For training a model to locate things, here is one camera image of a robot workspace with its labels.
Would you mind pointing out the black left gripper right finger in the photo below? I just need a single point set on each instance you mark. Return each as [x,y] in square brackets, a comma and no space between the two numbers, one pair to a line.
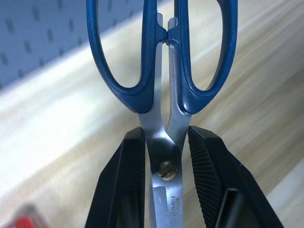
[228,180]

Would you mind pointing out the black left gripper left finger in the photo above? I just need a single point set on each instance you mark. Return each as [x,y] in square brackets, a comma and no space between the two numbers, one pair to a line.
[114,180]

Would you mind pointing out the blue-grey pegboard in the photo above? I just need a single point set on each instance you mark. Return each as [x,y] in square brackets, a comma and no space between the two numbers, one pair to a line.
[35,35]

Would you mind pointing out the red and clear tool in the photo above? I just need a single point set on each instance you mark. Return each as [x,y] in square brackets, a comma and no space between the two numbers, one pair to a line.
[21,217]

